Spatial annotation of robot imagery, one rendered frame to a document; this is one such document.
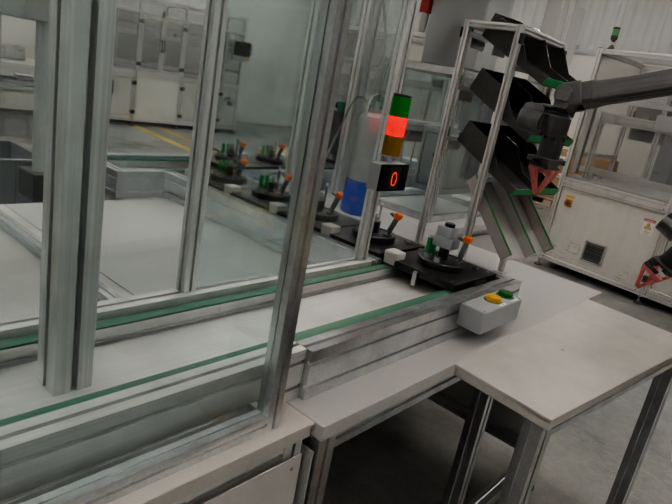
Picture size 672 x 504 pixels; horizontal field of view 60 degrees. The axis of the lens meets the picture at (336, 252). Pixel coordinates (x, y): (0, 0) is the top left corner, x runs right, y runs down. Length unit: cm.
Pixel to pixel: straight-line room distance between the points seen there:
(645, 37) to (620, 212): 541
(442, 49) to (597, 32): 831
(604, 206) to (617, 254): 45
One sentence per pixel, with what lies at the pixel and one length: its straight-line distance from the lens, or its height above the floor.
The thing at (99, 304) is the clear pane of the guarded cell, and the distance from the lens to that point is 72.
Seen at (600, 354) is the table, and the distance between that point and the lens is 173.
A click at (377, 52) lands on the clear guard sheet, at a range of 149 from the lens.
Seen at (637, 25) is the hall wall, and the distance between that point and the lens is 1093.
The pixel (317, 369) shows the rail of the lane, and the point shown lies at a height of 92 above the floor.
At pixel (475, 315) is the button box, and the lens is 147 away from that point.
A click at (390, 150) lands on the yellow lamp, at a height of 127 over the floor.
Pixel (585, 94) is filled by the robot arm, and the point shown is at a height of 150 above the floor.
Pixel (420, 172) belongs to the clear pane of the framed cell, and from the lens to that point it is 277.
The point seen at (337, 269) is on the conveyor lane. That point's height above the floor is 95.
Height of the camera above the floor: 144
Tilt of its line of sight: 17 degrees down
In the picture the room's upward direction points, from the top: 11 degrees clockwise
